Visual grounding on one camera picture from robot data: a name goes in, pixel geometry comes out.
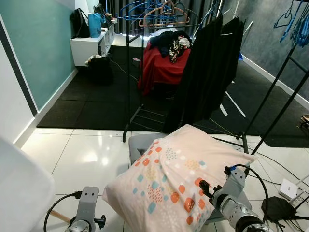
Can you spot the pink patterned pillow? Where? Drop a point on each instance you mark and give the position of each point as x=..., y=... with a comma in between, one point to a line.
x=164, y=179

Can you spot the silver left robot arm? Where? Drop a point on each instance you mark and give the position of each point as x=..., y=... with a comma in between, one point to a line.
x=83, y=225

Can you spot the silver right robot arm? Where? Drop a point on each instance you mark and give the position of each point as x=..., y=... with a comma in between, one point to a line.
x=240, y=214

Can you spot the wooden stick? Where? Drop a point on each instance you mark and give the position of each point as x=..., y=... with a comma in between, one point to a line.
x=60, y=216

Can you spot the black hexagonal floor device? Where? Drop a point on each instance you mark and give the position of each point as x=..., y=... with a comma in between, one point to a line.
x=277, y=209

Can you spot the white power adapter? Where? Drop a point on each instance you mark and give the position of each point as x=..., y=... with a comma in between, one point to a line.
x=288, y=189

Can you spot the black slanted clothes rack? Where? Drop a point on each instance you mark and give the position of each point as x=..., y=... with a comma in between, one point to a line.
x=279, y=104

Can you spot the black hanging garment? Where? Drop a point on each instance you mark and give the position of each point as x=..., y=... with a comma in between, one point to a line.
x=210, y=72

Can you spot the black floor mat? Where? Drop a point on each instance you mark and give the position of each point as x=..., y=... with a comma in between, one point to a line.
x=91, y=104

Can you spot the red cloth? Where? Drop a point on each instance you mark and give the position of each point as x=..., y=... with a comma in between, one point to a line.
x=161, y=70

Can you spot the dark clothes pile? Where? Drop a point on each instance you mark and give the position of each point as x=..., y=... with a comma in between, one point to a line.
x=166, y=41

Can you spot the black floor bag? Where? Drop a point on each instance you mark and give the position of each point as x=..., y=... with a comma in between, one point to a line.
x=100, y=71

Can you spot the pink clothes hanger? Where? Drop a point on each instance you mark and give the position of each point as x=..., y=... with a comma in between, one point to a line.
x=161, y=22

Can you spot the white shelf unit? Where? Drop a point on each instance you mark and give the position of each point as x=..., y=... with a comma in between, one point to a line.
x=87, y=50

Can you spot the blue bag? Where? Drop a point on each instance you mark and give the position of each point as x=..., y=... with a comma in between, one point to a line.
x=94, y=26

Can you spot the black backpack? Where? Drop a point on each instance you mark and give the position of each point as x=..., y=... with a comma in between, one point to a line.
x=79, y=24

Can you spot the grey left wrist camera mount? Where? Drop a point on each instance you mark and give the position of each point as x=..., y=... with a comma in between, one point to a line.
x=88, y=203

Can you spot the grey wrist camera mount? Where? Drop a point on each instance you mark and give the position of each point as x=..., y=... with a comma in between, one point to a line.
x=88, y=203
x=235, y=182

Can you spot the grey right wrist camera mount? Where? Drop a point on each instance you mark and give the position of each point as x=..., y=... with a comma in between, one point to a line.
x=235, y=182

